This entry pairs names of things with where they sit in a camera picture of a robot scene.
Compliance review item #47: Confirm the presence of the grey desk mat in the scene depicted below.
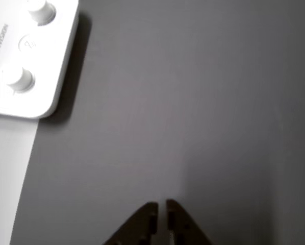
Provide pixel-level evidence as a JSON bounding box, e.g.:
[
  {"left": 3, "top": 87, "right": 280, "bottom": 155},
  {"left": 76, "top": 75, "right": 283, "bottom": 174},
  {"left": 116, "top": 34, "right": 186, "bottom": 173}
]
[{"left": 11, "top": 0, "right": 305, "bottom": 245}]

